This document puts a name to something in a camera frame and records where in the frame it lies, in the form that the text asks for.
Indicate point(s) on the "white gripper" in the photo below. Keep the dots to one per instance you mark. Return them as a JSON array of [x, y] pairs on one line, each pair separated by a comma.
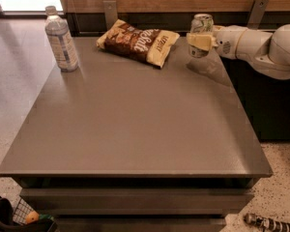
[[226, 43]]

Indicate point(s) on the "green white 7up can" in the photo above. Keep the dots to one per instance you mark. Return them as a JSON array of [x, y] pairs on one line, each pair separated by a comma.
[[201, 24]]

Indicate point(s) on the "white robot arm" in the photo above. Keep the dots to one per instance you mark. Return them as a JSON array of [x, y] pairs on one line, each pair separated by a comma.
[[267, 53]]

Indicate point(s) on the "brown chip bag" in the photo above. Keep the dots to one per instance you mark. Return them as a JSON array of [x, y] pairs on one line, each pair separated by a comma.
[[150, 46]]

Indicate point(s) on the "clear plastic water bottle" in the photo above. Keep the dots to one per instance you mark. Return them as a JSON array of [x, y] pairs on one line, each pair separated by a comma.
[[60, 40]]

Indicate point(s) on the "black striped cylinder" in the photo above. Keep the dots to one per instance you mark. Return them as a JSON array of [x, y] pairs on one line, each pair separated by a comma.
[[266, 223]]

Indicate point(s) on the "orange fruit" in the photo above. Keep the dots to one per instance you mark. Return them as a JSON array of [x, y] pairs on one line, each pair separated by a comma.
[[32, 217]]

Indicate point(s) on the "right metal bracket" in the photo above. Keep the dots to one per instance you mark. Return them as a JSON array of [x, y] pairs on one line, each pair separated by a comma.
[[256, 13]]

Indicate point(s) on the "metal bracket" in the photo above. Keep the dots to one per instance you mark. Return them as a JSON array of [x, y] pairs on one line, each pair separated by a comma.
[[256, 13], [110, 12]]

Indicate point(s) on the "left metal bracket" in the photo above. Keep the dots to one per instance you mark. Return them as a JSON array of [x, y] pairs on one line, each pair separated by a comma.
[[110, 12]]

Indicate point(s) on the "black wire basket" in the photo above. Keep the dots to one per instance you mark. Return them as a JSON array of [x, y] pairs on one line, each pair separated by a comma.
[[7, 223]]

